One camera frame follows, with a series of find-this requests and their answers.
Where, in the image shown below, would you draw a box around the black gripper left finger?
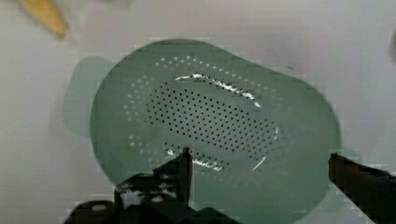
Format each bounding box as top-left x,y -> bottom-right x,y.
114,147 -> 192,209

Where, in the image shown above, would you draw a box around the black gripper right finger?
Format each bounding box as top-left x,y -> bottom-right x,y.
328,153 -> 396,224

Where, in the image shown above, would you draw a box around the green plastic strainer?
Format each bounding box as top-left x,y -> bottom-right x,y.
62,39 -> 340,224

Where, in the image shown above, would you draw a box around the peeled toy banana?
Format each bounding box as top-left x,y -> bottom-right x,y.
21,0 -> 67,37

